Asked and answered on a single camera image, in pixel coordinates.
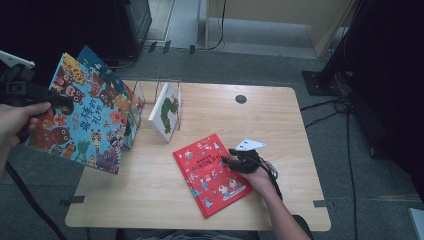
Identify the light blue animals picture book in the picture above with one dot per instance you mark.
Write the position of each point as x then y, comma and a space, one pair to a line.
86, 126

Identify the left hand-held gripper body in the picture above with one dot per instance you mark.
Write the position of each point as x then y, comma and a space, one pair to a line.
16, 88

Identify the black cabinet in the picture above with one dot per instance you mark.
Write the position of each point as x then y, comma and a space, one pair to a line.
133, 23

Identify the dark blue picture book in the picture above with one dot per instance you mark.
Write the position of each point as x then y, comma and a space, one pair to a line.
96, 63

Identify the white caterpillar picture book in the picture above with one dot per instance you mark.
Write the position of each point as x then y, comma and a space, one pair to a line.
165, 113

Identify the dark round table grommet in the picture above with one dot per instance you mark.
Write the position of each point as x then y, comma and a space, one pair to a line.
240, 99

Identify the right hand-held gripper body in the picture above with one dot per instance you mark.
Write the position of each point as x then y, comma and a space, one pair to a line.
248, 161

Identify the black metal stand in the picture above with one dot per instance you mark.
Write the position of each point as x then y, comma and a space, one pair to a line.
325, 81

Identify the red picture book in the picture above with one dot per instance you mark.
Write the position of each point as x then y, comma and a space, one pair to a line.
206, 180

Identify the beige wooden cabinet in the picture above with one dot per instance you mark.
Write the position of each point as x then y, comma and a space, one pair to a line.
276, 10

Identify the person's right hand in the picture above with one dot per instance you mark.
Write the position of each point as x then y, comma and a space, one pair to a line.
263, 181

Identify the clear acrylic book rack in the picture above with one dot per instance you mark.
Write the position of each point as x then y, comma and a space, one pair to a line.
150, 93

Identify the white flat object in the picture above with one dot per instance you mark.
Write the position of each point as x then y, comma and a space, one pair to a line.
417, 225

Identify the person's left hand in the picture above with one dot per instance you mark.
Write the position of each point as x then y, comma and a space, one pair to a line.
15, 121

